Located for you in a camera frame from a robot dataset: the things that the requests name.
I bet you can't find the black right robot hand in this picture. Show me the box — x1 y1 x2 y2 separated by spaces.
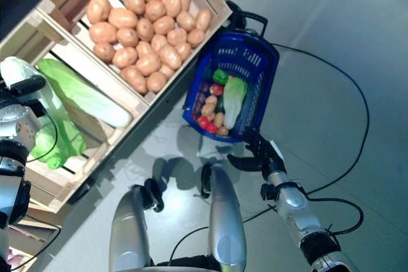
226 130 288 177

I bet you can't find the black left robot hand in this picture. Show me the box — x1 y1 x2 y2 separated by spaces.
0 76 48 118

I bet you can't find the napa cabbage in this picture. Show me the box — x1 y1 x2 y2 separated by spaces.
36 58 133 128
222 76 249 129
0 56 87 170

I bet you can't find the blue plastic shopping basket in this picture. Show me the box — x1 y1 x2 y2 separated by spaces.
182 28 281 145

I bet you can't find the green bell pepper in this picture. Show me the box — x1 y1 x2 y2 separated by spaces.
212 68 230 85

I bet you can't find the wide wooden slatted crate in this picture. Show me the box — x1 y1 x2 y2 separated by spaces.
0 7 150 214

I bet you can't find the wooden display stand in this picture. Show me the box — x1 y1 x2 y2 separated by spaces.
0 0 237 272

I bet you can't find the wooden crate with onions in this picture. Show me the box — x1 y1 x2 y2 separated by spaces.
0 201 61 272

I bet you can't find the pink purple onion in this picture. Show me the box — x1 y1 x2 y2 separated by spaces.
8 246 33 266

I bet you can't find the black tether cable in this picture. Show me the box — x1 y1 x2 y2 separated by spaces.
167 203 281 266

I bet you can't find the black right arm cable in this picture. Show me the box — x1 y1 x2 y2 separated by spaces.
304 190 365 236

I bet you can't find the black floor cable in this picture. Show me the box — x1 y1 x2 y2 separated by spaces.
270 42 370 196

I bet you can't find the black basket handle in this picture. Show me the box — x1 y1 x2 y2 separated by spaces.
222 0 268 39

